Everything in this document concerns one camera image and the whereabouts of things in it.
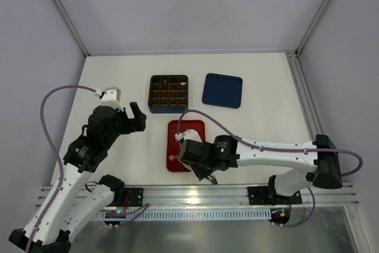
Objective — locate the right aluminium frame post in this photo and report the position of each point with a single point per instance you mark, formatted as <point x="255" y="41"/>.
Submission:
<point x="315" y="22"/>

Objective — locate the red lacquer tray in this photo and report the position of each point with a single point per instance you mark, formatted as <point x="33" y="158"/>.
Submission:
<point x="173" y="146"/>

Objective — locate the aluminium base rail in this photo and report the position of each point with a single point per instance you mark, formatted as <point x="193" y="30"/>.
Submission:
<point x="233" y="195"/>

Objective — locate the blue chocolate tin box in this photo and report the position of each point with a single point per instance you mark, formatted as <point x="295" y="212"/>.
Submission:
<point x="170" y="98"/>

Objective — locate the white cable duct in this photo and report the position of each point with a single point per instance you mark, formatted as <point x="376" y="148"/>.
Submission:
<point x="171" y="215"/>

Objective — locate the aluminium frame post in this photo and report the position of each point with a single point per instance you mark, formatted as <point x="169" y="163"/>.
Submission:
<point x="59" y="6"/>
<point x="315" y="22"/>

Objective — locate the black mount plate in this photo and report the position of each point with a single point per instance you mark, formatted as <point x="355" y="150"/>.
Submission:
<point x="262" y="195"/>
<point x="133" y="197"/>

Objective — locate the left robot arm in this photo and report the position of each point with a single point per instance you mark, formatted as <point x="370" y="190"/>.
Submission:
<point x="57" y="224"/>

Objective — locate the blue tin lid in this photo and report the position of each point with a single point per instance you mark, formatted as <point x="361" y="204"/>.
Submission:
<point x="222" y="91"/>

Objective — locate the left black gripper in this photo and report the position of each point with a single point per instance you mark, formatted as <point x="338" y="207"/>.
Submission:
<point x="130" y="121"/>

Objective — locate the left black mount plate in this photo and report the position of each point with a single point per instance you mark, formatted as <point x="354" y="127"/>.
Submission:
<point x="133" y="197"/>

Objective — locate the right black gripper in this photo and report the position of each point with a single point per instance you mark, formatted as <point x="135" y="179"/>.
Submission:
<point x="195" y="166"/>

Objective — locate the right aluminium side rail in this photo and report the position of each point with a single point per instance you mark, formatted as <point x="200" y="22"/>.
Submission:
<point x="307" y="103"/>

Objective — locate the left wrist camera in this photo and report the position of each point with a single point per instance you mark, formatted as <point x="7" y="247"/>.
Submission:
<point x="111" y="98"/>

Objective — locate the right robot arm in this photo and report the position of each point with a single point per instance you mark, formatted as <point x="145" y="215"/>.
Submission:
<point x="312" y="163"/>

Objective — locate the right black mount plate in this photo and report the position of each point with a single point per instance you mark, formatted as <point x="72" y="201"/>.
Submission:
<point x="262" y="195"/>

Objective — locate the left aluminium frame post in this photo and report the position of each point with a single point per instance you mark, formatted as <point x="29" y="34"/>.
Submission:
<point x="59" y="6"/>

